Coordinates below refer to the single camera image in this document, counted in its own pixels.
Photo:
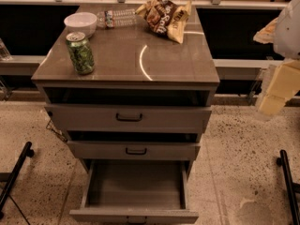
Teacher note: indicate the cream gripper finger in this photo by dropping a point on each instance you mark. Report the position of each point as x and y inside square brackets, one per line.
[266, 35]
[279, 85]

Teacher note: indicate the green soda can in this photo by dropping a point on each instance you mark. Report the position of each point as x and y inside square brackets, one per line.
[80, 52]

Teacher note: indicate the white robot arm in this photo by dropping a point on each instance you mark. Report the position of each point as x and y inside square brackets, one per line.
[287, 36]

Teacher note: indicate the grey drawer cabinet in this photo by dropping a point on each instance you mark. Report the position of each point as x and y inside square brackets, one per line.
[133, 67]

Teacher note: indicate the grey open bottom drawer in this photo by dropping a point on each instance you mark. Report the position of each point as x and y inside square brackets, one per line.
[140, 192]

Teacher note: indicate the grey top drawer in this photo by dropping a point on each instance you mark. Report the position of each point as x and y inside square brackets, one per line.
[121, 118]

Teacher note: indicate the grey middle drawer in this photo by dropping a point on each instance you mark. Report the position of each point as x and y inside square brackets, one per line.
[135, 150]

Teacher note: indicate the brown chip bag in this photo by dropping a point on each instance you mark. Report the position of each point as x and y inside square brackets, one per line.
[165, 18]

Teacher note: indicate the black right base leg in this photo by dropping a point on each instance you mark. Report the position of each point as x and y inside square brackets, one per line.
[292, 188]

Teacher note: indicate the black base leg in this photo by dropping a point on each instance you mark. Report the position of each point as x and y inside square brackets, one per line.
[9, 178]
[292, 188]

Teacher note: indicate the clear plastic water bottle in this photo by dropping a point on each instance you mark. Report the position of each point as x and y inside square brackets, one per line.
[108, 19]

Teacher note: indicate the white bowl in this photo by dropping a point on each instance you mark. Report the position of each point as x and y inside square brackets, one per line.
[85, 22]

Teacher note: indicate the black left base leg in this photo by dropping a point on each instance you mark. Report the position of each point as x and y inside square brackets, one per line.
[9, 178]

